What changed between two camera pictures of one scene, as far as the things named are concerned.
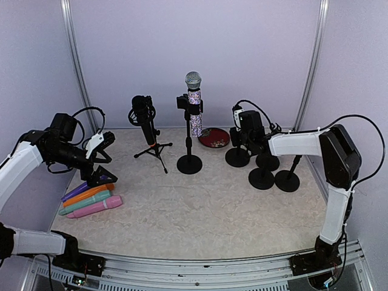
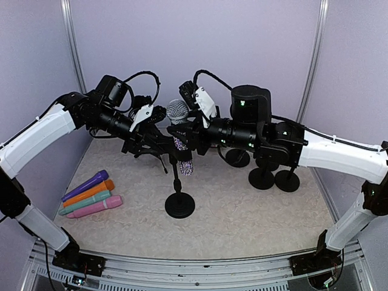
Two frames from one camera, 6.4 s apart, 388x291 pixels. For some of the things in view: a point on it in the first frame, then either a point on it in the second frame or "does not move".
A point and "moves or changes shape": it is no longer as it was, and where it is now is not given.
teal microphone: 66,210 does not move
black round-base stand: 268,162 does not move
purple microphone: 79,190 does not move
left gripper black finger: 100,149 → 158,143
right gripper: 233,138 → 194,131
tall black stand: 237,157 does not move
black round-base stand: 260,179 does not move
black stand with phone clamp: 189,164 → 180,205
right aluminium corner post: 319,42 does not move
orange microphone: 108,187 does not move
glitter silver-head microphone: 193,81 moves or changes shape
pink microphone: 111,202 does not move
